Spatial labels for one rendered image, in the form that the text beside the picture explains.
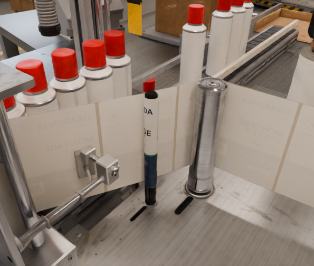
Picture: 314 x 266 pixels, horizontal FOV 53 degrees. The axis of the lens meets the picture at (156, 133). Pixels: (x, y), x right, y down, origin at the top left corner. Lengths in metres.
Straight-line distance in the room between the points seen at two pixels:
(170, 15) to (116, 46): 0.76
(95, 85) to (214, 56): 0.43
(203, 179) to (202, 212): 0.05
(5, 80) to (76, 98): 0.22
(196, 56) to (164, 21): 0.59
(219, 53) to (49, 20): 0.45
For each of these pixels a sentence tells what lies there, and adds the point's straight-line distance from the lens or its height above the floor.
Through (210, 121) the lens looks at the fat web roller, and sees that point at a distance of 0.42.
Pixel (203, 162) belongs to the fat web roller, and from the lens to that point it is 0.46.
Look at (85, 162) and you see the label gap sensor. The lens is 0.39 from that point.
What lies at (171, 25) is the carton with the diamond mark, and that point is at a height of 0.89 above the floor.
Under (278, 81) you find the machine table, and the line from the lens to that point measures 1.03.
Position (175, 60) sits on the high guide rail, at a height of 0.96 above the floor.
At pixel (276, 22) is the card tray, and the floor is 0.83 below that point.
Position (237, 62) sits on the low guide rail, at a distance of 0.89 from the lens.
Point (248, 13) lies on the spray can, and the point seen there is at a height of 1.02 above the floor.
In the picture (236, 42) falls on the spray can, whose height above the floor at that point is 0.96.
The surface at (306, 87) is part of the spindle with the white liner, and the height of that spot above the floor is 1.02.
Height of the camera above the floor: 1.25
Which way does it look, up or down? 35 degrees down
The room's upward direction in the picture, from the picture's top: 1 degrees clockwise
